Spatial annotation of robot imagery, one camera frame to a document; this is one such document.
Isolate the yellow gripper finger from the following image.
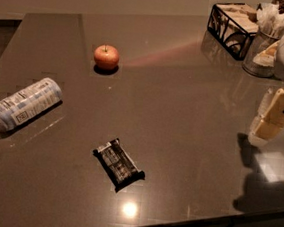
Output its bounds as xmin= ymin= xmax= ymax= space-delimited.
xmin=248 ymin=87 xmax=284 ymax=147

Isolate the black rxbar chocolate bar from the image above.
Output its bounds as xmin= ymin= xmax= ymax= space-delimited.
xmin=93 ymin=138 xmax=145 ymax=193

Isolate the metal cup with packets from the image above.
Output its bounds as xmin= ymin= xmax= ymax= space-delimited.
xmin=242 ymin=3 xmax=284 ymax=78

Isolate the red apple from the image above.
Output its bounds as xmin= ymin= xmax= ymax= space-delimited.
xmin=93 ymin=45 xmax=120 ymax=71

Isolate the clear plastic water bottle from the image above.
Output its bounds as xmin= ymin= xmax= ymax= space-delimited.
xmin=0 ymin=77 xmax=62 ymax=133

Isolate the black wire napkin holder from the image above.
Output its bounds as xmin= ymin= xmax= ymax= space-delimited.
xmin=207 ymin=3 xmax=259 ymax=61

